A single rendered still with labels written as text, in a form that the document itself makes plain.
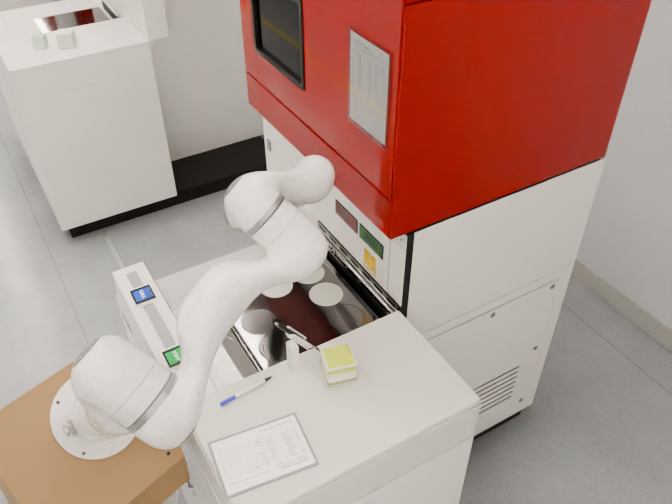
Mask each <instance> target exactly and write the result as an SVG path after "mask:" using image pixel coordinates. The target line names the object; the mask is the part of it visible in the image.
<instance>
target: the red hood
mask: <svg viewBox="0 0 672 504"><path fill-rule="evenodd" d="M651 1H652V0H239V2H240V13H241V24H242V35H243V45H244V56H245V67H246V78H247V89H248V100H249V103H250V104H251V105H252V106H253V107H254V108H255V109H256V110H257V111H258V112H259V113H260V114H261V115H262V116H263V117H264V118H265V119H266V120H267V121H268V122H269V123H270V124H271V125H272V126H273V127H274V128H275V129H276V130H277V131H278V132H279V133H280V134H281V135H282V136H284V137H285V138H286V139H287V140H288V141H289V142H290V143H291V144H292V145H293V146H294V147H295V148H296V149H297V150H298V151H299V152H300V153H301V154H302V155H303V156H304V157H306V156H309V155H320V156H323V157H325V158H326V159H328V160H329V161H330V162H331V164H332V165H333V167H334V170H335V181H334V186H335V187H336V188H337V189H338V190H339V191H340V192H341V193H342V194H343V195H344V196H345V197H346V198H347V199H349V200H350V201H351V202H352V203H353V204H354V205H355V206H356V207H357V208H358V209H359V210H360V211H361V212H362V213H363V214H364V215H365V216H366V217H367V218H368V219H369V220H370V221H371V222H372V223H373V224H374V225H375V226H376V227H377V228H378V229H379V230H380V231H382V232H383V233H384V234H385V235H386V236H387V237H388V238H389V239H390V240H391V239H394V238H396V237H399V236H402V235H404V234H407V233H409V232H412V231H414V230H417V229H420V228H422V227H425V226H427V225H430V224H432V223H435V222H438V221H440V220H443V219H445V218H448V217H450V216H453V215H456V214H458V213H461V212H463V211H466V210H468V209H471V208H474V207H476V206H479V205H481V204H484V203H486V202H489V201H492V200H494V199H497V198H499V197H502V196H504V195H507V194H510V193H512V192H515V191H517V190H520V189H522V188H525V187H528V186H530V185H533V184H535V183H538V182H540V181H543V180H545V179H548V178H551V177H553V176H556V175H558V174H561V173H563V172H566V171H569V170H571V169H574V168H576V167H579V166H581V165H584V164H587V163H589V162H592V161H594V160H597V159H599V158H602V157H605V155H606V151H607V148H608V145H609V141H610V138H611V135H612V131H613V128H614V125H615V121H616V118H617V115H618V111H619V108H620V105H621V101H622V98H623V95H624V91H625V88H626V85H627V81H628V78H629V75H630V71H631V68H632V65H633V61H634V58H635V55H636V51H637V48H638V45H639V41H640V38H641V35H642V31H643V28H644V25H645V21H646V18H647V15H648V11H649V8H650V5H651Z"/></svg>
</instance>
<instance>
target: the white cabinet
mask: <svg viewBox="0 0 672 504"><path fill-rule="evenodd" d="M117 301H118V299H117ZM118 304H119V308H120V311H121V315H122V318H123V322H124V325H125V329H126V332H127V335H128V339H129V341H131V342H133V343H134V344H136V345H137V346H139V347H140V348H141V349H142V347H141V345H140V343H139V341H138V339H137V337H136V335H135V333H134V331H133V329H132V327H131V325H130V323H129V321H128V319H127V317H126V315H125V313H124V311H123V309H122V307H121V305H120V303H119V301H118ZM473 438H474V436H473V435H472V436H470V437H469V438H467V439H465V440H463V441H461V442H460V443H458V444H456V445H454V446H452V447H451V448H449V449H447V450H445V451H443V452H442V453H440V454H438V455H436V456H434V457H433V458H431V459H429V460H427V461H425V462H424V463H422V464H420V465H418V466H416V467H415V468H413V469H411V470H409V471H407V472H406V473H404V474H402V475H400V476H398V477H397V478H395V479H393V480H391V481H389V482H388V483H386V484H384V485H382V486H380V487H379V488H377V489H375V490H373V491H371V492H370V493H368V494H366V495H364V496H362V497H361V498H359V499H357V500H355V501H353V502H352V503H350V504H459V501H460V496H461V492H462V487H463V483H464V478H465V474H466V469H467V465H468V460H469V456H470V451H471V447H472V442H473ZM181 446H182V450H183V453H184V454H185V460H186V463H187V467H188V471H189V475H190V479H189V480H188V481H187V482H186V483H185V484H184V485H183V486H181V487H180V488H181V490H182V492H183V494H184V497H185V499H186V501H187V503H188V504H220V502H219V500H218V498H217V496H216V494H215V492H214V490H213V488H212V486H211V484H210V482H209V480H208V478H207V476H206V474H205V472H204V470H203V468H202V466H201V464H200V462H199V460H198V458H197V456H196V454H195V452H194V450H193V448H192V446H191V444H190V442H188V440H186V442H184V443H183V444H181Z"/></svg>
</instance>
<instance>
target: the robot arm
mask: <svg viewBox="0 0 672 504"><path fill-rule="evenodd" d="M334 181H335V170H334V167H333V165H332V164H331V162H330V161H329V160H328V159H326V158H325V157H323V156H320V155H309V156H306V157H303V158H301V159H300V160H298V161H297V162H295V163H294V164H292V165H291V166H289V167H288V168H287V169H285V170H284V171H282V172H275V171H257V172H251V173H247V174H244V175H242V176H240V177H238V178H237V179H235V180H234V181H233V182H232V183H231V184H230V185H229V187H228V188H227V190H226V192H225V194H224V195H225V196H224V209H223V215H224V219H225V221H226V223H227V224H228V225H229V226H230V227H232V228H234V229H242V230H243V231H244V232H245V233H246V234H247V235H249V236H250V237H251V238H252V239H253V240H254V241H256V242H257V243H258V244H259V260H228V261H223V262H220V263H218V264H216V265H214V266H213V267H211V268H210V269H209V270H208V271H207V272H206V273H205V274H204V275H203V276H202V277H201V278H200V280H199V281H198V282H197V283H196V285H195V286H194V287H193V288H192V290H191V291H190V292H189V294H188V295H187V296H186V298H185V299H184V301H183V303H182V305H181V307H180V309H179V311H178V315H177V320H176V332H177V337H178V341H179V345H180V350H181V363H180V366H179V368H178V370H177V371H176V372H175V373H172V372H171V371H170V370H168V369H167V368H166V367H164V366H163V365H162V364H161V363H159V362H158V361H157V360H155V359H154V358H153V357H152V356H150V355H149V354H148V353H147V352H145V351H144V350H143V349H141V348H140V347H139V346H137V345H136V344H134V343H133V342H131V341H129V340H128V339H126V338H123V337H121V336H117V335H105V336H101V337H98V338H96V339H94V340H92V342H90V343H89V344H88V345H87V346H86V347H85V348H84V349H83V350H82V351H81V353H80V354H79V356H78V357H77V359H76V360H75V361H74V363H73V367H72V370H71V379H69V380H68V381H67V382H66V383H65V384H64V385H63V386H62V387H61V388H60V389H59V390H58V392H57V394H56V395H55V397H54V399H53V402H52V405H51V409H50V426H51V430H52V433H53V435H54V438H55V439H56V441H57V442H58V444H59V445H60V446H61V447H62V448H63V449H64V450H65V451H67V452H68V453H70V454H71V455H74V456H76V457H78V458H82V459H89V460H96V459H103V458H107V457H110V456H112V455H114V454H116V453H118V452H120V451H121V450H122V449H124V448H125V447H126V446H127V445H128V444H129V443H130V442H131V440H132V439H133V438H134V436H136V437H137V438H139V439H140V440H141V441H143V442H144V443H146V444H148V445H149V446H151V447H154V448H157V449H162V450H169V449H173V448H176V447H178V446H179V445H181V444H183V443H184V442H186V440H187V439H188V438H189V437H190V435H191V434H192V433H193V432H194V430H195V428H196V426H197V423H198V421H199V419H200V415H201V412H202V408H203V404H204V399H205V394H206V389H207V383H208V378H209V374H210V370H211V367H212V363H213V360H214V358H215V355H216V353H217V351H218V349H219V347H220V345H221V343H222V341H223V340H224V338H225V336H226V335H227V333H228V332H229V331H230V329H231V328H232V327H233V325H234V324H235V323H236V321H237V320H238V319H239V318H240V316H241V315H242V314H243V313H244V311H245V310H246V309H247V308H248V306H249V305H250V304H251V303H252V302H253V301H254V299H255V298H256V297H257V296H258V295H260V294H261V293H262V292H264V291H265V290H267V289H269V288H272V287H275V286H279V285H282V284H287V283H292V282H297V281H302V280H305V279H307V278H309V277H311V276H312V275H314V274H315V273H316V272H317V271H318V270H319V269H321V266H322V265H323V263H324V262H325V260H326V258H327V257H326V256H327V251H328V246H327V241H326V238H325V236H324V235H323V233H322V232H321V231H320V229H319V228H318V227H317V226H316V225H315V224H314V223H313V222H312V221H311V220H310V219H309V218H308V217H306V216H305V215H304V214H303V213H302V212H301V211H300V210H299V209H298V208H300V207H302V206H304V205H306V204H314V203H317V202H319V201H321V200H322V199H323V198H325V197H326V196H327V195H328V193H329V192H330V191H331V189H332V187H333V185H334ZM83 455H84V456H83Z"/></svg>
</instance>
